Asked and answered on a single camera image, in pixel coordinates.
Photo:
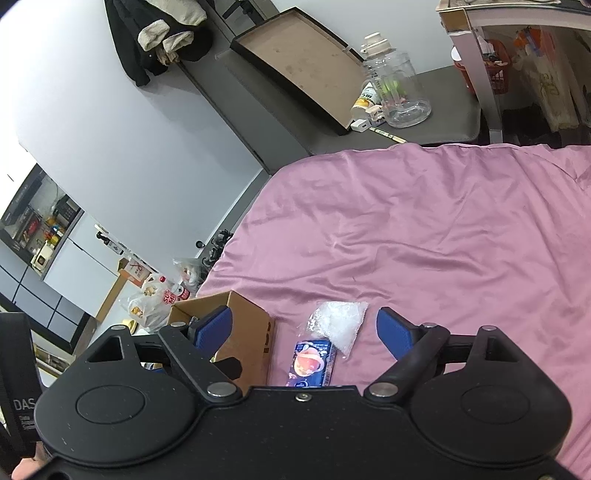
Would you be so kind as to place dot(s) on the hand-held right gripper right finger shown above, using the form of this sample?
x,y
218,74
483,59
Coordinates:
x,y
395,334

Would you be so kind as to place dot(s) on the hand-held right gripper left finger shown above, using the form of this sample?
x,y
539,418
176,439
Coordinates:
x,y
212,334

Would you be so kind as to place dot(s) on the brown cardboard box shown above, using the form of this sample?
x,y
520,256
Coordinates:
x,y
251,332

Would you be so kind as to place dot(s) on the clear plastic bag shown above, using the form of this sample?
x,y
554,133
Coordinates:
x,y
341,323

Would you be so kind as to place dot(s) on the blue peach snack packet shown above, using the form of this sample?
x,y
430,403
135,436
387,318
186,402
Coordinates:
x,y
309,364

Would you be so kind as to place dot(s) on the person's left hand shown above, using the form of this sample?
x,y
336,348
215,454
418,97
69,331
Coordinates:
x,y
27,468

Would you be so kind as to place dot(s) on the clear bag with trash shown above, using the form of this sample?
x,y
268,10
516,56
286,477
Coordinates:
x,y
189,272

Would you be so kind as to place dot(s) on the white printed plastic bag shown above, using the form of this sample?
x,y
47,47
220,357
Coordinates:
x,y
147,309

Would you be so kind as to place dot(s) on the yellow slipper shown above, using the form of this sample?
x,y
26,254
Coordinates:
x,y
130,326

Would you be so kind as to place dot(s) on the pink bed sheet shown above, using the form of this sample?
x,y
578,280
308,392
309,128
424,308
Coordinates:
x,y
438,254

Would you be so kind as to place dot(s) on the small red print carton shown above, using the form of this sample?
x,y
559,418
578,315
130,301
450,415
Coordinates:
x,y
136,272

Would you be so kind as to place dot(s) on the white kitchen cabinet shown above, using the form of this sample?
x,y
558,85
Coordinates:
x,y
78,263

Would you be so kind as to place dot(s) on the black spray bottle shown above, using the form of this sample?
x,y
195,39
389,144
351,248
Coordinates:
x,y
111,240

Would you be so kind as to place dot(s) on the white charger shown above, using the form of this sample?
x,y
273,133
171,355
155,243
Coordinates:
x,y
360,125

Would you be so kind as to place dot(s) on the grey door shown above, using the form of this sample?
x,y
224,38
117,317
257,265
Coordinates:
x,y
240,101

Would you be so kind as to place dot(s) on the yellow label bottle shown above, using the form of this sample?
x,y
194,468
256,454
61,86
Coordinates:
x,y
364,101

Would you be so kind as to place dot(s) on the clear large water jug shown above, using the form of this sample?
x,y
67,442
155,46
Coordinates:
x,y
401,92

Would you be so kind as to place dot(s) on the white desk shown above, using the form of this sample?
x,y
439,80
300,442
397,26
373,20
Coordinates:
x,y
475,69

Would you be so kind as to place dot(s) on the red plastic basket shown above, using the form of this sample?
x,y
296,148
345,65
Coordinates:
x,y
496,74

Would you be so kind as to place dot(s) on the black framed brown board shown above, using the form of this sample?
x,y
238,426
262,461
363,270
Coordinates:
x,y
300,60

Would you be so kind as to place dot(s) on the beige tote bag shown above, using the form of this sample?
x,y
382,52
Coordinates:
x,y
549,83

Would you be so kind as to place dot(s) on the beige garment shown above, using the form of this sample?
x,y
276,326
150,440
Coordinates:
x,y
154,34

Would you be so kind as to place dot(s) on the black jacket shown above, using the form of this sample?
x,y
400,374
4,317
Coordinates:
x,y
124,41

